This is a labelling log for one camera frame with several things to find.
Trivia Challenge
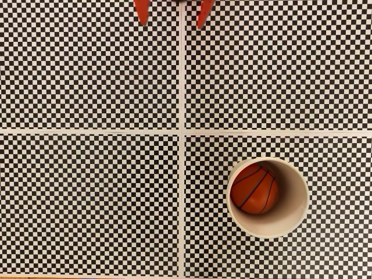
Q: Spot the white paper cup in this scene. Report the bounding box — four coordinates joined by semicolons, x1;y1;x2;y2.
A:
226;156;310;239

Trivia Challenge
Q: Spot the small orange basketball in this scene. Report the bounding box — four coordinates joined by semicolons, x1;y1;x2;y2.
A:
230;163;280;215

